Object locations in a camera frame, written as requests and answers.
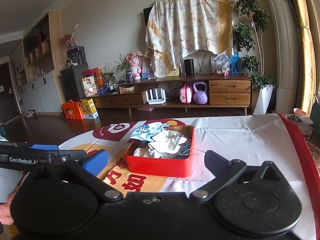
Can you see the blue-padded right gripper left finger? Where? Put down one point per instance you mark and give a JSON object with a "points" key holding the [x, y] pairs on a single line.
{"points": [[84, 181]]}

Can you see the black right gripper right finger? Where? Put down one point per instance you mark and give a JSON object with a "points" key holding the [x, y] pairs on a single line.
{"points": [[226, 173]]}

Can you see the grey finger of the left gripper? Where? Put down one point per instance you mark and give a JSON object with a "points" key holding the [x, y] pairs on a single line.
{"points": [[75, 155]]}

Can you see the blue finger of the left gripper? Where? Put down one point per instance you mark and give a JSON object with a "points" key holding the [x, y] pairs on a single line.
{"points": [[45, 147]]}

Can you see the cream white cloth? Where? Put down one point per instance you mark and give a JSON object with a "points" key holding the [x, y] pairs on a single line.
{"points": [[167, 144]]}

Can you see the cartoon print face mask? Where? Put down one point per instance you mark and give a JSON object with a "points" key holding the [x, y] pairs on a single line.
{"points": [[146, 132]]}

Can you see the white speckled soft pad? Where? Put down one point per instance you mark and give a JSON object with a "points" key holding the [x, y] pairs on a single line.
{"points": [[142, 152]]}

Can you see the person's left hand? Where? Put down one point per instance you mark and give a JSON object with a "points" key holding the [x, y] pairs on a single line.
{"points": [[5, 214]]}

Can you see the orange gift bag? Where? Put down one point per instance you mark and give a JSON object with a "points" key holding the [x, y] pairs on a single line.
{"points": [[72, 110]]}

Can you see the red metal tin box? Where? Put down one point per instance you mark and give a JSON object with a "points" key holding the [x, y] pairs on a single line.
{"points": [[180, 168]]}

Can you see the blue fabric piece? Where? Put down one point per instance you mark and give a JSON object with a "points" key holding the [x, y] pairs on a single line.
{"points": [[184, 152]]}

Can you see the yellow carton box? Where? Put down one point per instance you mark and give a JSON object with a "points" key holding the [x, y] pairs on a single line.
{"points": [[88, 109]]}

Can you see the black mini fridge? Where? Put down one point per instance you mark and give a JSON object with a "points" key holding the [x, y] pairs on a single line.
{"points": [[71, 79]]}

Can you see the cream snack box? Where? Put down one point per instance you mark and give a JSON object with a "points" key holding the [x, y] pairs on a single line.
{"points": [[89, 86]]}

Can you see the purple kettlebell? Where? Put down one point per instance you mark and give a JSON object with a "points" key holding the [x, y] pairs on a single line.
{"points": [[200, 96]]}

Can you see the wooden TV console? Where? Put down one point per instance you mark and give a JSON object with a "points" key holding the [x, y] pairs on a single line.
{"points": [[234, 91]]}

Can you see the white square planter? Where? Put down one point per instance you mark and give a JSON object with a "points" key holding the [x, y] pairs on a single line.
{"points": [[263, 100]]}

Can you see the coffee machine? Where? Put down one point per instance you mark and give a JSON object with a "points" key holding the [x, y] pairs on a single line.
{"points": [[77, 56]]}

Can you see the white wifi router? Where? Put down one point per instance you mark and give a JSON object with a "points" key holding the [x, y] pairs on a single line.
{"points": [[155, 96]]}

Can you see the small potted green plant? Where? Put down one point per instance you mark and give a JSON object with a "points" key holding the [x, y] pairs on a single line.
{"points": [[122, 65]]}

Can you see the black cylinder speaker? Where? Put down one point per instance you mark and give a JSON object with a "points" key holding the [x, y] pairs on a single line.
{"points": [[189, 67]]}

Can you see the clear plastic bag of items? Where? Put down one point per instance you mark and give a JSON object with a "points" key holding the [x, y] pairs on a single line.
{"points": [[221, 65]]}

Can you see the pink plush doll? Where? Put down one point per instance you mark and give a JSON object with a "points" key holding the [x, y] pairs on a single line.
{"points": [[133, 60]]}

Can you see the yellow curtain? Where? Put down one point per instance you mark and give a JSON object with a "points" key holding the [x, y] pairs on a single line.
{"points": [[308, 57]]}

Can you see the tall green potted tree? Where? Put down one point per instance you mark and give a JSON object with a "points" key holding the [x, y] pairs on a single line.
{"points": [[248, 39]]}

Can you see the floral sheet over TV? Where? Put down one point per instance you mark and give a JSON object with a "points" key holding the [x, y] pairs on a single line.
{"points": [[178, 28]]}

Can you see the wooden wall cabinet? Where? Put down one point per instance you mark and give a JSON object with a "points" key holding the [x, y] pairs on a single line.
{"points": [[37, 61]]}

